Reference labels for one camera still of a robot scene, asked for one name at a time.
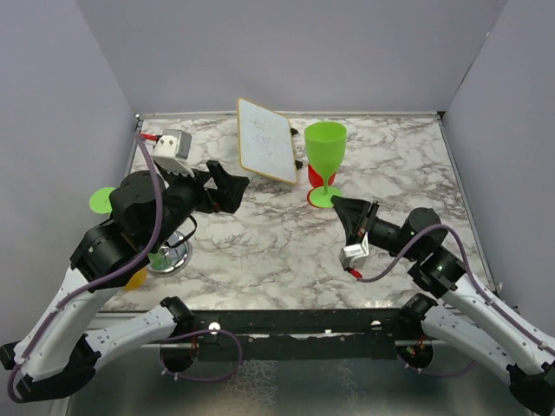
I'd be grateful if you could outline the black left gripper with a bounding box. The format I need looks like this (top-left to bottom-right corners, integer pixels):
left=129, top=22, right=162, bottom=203
left=147, top=159, right=250, bottom=250

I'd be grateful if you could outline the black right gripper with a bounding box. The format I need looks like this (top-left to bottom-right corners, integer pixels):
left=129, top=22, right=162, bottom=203
left=330, top=194, right=421, bottom=261

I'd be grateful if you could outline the red wine glass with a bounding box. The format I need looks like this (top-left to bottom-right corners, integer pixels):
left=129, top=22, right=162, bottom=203
left=306, top=165, right=331, bottom=208

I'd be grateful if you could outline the green wine glass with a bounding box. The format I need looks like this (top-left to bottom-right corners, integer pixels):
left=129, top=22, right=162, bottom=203
left=304, top=120, right=347, bottom=208
left=88, top=186, right=115, bottom=215

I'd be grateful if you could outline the yellow wine glass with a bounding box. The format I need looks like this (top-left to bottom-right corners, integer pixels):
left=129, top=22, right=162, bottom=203
left=122, top=267, right=147, bottom=291

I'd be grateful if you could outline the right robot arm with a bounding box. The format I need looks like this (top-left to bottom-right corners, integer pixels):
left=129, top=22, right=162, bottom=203
left=331, top=196, right=554, bottom=415

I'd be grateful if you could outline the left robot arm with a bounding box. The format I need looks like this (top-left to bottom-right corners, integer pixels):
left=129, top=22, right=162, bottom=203
left=1, top=160, right=250, bottom=403

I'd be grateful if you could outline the chrome wine glass rack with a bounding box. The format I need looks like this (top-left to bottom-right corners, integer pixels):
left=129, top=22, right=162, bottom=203
left=147, top=216, right=198, bottom=277

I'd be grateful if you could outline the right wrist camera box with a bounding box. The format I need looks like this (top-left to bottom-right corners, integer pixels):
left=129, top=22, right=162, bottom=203
left=339, top=234, right=369, bottom=280

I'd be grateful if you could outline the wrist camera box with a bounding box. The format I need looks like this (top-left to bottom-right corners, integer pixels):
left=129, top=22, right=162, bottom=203
left=339, top=234, right=369, bottom=280
left=140, top=129, right=194, bottom=177

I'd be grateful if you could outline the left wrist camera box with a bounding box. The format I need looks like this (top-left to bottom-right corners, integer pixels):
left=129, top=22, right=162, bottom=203
left=140, top=129, right=194, bottom=177

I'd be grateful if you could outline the small whiteboard yellow frame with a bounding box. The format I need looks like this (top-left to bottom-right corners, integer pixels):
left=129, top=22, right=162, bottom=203
left=237, top=98, right=297, bottom=185

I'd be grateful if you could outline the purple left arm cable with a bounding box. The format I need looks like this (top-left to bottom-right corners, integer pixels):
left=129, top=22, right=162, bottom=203
left=6, top=133, right=168, bottom=404

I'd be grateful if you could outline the black front mounting rail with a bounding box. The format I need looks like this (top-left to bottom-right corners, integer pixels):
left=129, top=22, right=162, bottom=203
left=188, top=309, right=428, bottom=361

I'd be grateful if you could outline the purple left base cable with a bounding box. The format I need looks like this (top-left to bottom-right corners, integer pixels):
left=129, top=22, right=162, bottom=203
left=158, top=324, right=247, bottom=383

